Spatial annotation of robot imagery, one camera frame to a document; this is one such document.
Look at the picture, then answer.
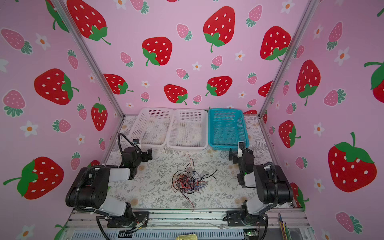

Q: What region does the red cable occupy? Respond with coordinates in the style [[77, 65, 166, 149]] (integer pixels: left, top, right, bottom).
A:
[[172, 152, 208, 213]]

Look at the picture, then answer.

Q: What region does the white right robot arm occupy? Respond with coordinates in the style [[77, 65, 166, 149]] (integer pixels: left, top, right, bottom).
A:
[[223, 148, 294, 227]]

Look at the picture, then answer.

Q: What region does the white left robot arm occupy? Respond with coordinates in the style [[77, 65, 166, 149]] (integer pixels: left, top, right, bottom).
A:
[[65, 134, 153, 232]]

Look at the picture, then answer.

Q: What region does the teal plastic basket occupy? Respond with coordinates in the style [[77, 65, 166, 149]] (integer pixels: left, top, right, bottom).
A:
[[209, 108, 250, 151]]

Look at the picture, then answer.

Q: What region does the left white plastic basket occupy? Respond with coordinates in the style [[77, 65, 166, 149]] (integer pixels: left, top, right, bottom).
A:
[[128, 107, 174, 149]]

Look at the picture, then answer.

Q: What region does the white plastic basket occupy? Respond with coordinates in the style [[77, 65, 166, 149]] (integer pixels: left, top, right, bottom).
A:
[[166, 109, 209, 151], [128, 107, 174, 149]]

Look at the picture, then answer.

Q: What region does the middle white plastic basket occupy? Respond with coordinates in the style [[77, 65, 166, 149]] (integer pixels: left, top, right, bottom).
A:
[[166, 109, 209, 151]]

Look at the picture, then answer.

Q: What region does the gold object at bottom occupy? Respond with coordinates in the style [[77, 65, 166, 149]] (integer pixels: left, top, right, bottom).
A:
[[176, 234, 198, 240]]

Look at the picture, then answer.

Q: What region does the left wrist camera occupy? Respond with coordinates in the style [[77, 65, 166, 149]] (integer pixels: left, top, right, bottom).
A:
[[132, 139, 141, 148]]

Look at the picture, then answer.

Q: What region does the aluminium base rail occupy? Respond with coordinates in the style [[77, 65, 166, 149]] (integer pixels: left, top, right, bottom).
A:
[[60, 209, 316, 240]]

